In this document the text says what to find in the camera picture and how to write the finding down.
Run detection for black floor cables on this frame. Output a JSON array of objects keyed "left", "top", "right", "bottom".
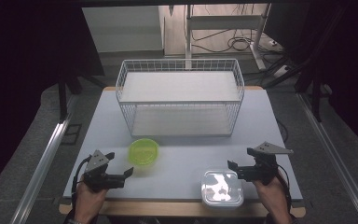
[{"left": 191, "top": 28, "right": 282, "bottom": 54}]

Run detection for clear square lidded container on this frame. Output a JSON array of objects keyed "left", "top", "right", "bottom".
[{"left": 200, "top": 169, "right": 244, "bottom": 209}]

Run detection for left hand-held gripper cable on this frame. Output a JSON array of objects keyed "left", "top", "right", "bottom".
[{"left": 71, "top": 155, "right": 91, "bottom": 207}]

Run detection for silver metal floor rail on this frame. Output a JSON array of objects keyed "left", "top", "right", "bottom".
[
  {"left": 9, "top": 114, "right": 73, "bottom": 224},
  {"left": 296, "top": 92, "right": 358, "bottom": 224}
]

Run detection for black metal stand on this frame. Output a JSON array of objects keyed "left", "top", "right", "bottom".
[
  {"left": 294, "top": 60, "right": 334, "bottom": 123},
  {"left": 56, "top": 69, "right": 107, "bottom": 123}
]

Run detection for person's left hand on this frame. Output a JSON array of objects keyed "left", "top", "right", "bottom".
[{"left": 74, "top": 177, "right": 108, "bottom": 221}]

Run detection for hand-held gripper cable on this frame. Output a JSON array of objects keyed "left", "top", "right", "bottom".
[
  {"left": 275, "top": 170, "right": 294, "bottom": 217},
  {"left": 71, "top": 155, "right": 91, "bottom": 207}
]

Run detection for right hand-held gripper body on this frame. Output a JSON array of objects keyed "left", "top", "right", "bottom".
[{"left": 236, "top": 141, "right": 294, "bottom": 186}]

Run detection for right hand-held gripper cable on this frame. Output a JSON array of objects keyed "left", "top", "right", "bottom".
[{"left": 275, "top": 170, "right": 294, "bottom": 217}]

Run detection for white metal desk frame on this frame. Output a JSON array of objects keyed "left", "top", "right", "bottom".
[{"left": 185, "top": 3, "right": 273, "bottom": 71}]

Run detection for person's right hand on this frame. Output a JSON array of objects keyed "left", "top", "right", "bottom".
[{"left": 253, "top": 173, "right": 291, "bottom": 217}]

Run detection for green round plastic container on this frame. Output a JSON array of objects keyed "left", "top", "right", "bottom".
[{"left": 127, "top": 137, "right": 160, "bottom": 168}]

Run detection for white wire shelf rack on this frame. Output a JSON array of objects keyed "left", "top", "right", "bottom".
[{"left": 115, "top": 58, "right": 246, "bottom": 139}]

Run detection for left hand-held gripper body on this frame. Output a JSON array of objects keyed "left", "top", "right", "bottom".
[{"left": 83, "top": 149, "right": 126, "bottom": 193}]

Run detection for white power strip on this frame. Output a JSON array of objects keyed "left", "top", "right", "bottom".
[{"left": 272, "top": 64, "right": 291, "bottom": 79}]

